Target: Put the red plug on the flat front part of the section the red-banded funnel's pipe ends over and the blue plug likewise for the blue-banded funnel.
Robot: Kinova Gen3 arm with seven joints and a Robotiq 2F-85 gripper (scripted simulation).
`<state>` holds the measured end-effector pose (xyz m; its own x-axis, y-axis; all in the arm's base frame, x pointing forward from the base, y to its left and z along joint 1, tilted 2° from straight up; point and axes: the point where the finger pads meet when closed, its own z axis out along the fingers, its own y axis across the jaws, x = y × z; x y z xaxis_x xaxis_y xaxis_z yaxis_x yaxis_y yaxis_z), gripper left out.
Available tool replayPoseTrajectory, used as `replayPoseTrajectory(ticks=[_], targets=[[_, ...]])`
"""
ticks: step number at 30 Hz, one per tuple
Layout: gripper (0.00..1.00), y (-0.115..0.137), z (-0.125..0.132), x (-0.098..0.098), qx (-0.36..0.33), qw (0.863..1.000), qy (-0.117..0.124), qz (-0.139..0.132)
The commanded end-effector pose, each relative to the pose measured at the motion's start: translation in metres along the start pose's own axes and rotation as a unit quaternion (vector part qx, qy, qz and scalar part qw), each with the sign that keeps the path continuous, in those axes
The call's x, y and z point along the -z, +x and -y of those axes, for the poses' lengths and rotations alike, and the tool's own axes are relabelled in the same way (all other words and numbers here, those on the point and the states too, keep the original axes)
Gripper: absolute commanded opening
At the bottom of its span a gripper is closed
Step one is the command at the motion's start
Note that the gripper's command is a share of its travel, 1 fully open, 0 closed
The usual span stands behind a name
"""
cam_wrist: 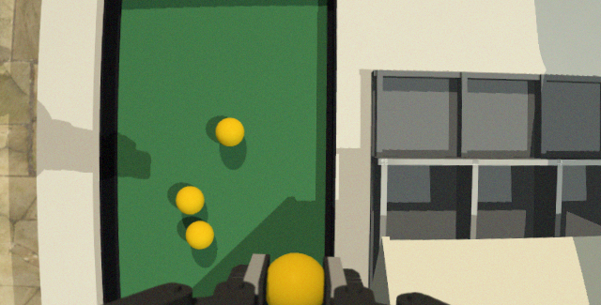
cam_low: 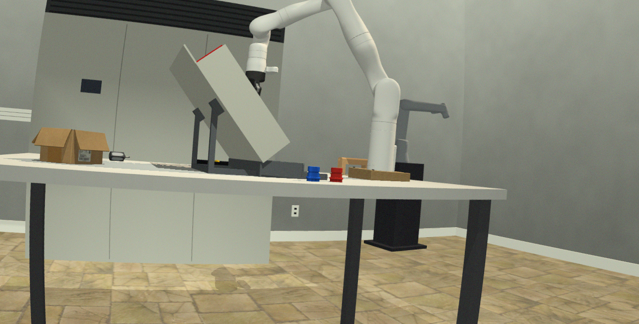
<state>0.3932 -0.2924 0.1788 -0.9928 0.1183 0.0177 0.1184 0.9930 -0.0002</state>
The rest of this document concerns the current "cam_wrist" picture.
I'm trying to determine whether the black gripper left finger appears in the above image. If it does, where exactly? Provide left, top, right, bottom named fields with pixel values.
left=102, top=253, right=270, bottom=305

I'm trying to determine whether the yellow ball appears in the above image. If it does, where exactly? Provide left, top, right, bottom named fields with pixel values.
left=215, top=118, right=244, bottom=146
left=186, top=221, right=214, bottom=250
left=267, top=252, right=324, bottom=305
left=176, top=186, right=205, bottom=215

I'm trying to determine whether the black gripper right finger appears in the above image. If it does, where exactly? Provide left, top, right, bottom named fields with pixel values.
left=322, top=256, right=450, bottom=305

